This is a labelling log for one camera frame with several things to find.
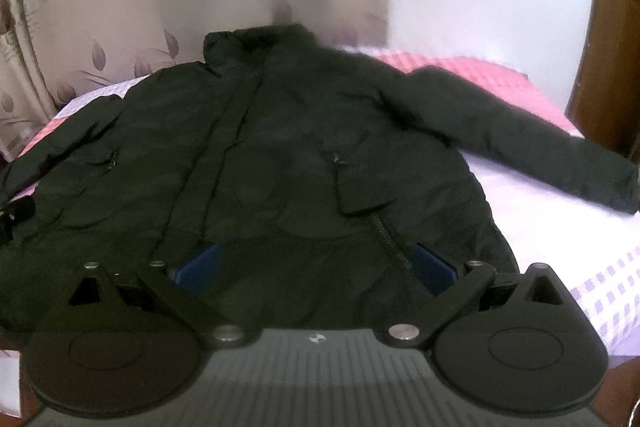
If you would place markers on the black jacket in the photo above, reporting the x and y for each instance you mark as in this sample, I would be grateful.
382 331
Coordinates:
315 172

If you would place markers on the pink checkered bed sheet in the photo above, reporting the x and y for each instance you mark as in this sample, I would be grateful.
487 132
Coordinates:
594 250

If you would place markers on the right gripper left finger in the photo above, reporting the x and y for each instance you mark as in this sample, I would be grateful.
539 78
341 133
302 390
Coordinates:
169 289

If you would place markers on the brown wooden door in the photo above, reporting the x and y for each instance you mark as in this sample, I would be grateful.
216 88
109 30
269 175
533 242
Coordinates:
604 104

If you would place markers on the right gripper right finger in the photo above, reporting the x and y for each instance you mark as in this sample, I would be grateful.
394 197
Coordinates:
474 305

